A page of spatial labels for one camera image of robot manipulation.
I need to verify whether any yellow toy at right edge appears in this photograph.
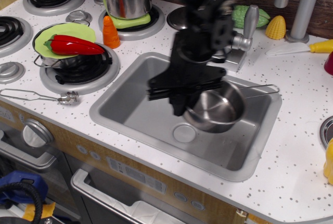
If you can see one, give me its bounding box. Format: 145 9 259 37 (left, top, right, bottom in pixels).
323 139 333 185

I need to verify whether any silver oven door handle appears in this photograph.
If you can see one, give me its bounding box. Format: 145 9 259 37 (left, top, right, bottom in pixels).
1 130 58 170

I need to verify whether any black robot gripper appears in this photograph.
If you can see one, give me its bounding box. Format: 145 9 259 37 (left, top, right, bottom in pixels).
147 30 226 116

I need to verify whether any orange toy carrot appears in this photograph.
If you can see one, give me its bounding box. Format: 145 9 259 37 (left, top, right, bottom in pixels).
102 16 120 49

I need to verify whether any green toy bitter gourd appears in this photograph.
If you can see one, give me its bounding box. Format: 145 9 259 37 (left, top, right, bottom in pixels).
232 5 271 29

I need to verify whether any back right stove burner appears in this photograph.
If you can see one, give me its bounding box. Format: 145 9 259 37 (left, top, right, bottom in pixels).
98 4 166 42

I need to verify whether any front right stove burner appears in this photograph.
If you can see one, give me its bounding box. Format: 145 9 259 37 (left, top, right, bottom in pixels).
40 45 120 95

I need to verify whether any red toy cup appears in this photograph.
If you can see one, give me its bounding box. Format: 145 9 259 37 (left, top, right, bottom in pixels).
324 52 333 75

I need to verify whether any front left stove burner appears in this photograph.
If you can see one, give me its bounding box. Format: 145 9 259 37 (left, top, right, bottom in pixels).
1 16 33 58

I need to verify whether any silver oven knob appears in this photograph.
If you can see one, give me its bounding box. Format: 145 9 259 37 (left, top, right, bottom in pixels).
21 118 54 148

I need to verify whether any silver round lid right edge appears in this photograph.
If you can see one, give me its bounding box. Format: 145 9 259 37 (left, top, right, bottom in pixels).
319 116 333 150

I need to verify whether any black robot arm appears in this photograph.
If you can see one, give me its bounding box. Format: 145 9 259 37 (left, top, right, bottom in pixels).
148 0 234 116

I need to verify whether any silver toy faucet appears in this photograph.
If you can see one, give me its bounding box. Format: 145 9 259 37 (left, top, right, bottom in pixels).
211 0 289 72

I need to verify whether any red toy chili pepper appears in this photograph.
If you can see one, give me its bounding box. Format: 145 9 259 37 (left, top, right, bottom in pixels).
44 34 105 55

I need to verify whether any stainless steel frying pan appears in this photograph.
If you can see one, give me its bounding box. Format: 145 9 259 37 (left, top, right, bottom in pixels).
183 81 280 133

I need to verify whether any light green toy plate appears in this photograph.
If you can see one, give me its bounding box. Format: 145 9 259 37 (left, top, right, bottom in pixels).
33 22 96 59

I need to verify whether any yellow toy knife handle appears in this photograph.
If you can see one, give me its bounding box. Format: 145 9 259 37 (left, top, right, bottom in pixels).
309 39 333 53

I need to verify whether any grey toy sink basin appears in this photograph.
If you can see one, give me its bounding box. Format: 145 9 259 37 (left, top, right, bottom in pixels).
89 52 282 182

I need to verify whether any yellow toy corn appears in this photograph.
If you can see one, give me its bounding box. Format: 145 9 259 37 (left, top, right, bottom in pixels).
265 15 286 40

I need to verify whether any grey vertical pole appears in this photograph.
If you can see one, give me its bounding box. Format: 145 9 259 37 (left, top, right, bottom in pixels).
285 0 317 43

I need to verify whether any silver stove top knob left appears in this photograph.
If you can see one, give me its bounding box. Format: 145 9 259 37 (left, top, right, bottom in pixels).
1 62 25 84

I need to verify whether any steel pot lid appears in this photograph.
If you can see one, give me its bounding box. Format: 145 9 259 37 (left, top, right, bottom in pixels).
166 7 188 30

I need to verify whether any white toy knife blade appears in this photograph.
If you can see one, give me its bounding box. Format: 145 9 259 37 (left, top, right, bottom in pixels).
265 42 310 56

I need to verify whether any blue device with black cable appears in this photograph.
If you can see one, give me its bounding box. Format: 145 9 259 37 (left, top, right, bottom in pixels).
1 170 48 223

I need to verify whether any green toy sponge under pot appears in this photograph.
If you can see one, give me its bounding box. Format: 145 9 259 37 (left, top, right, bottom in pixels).
101 0 151 29

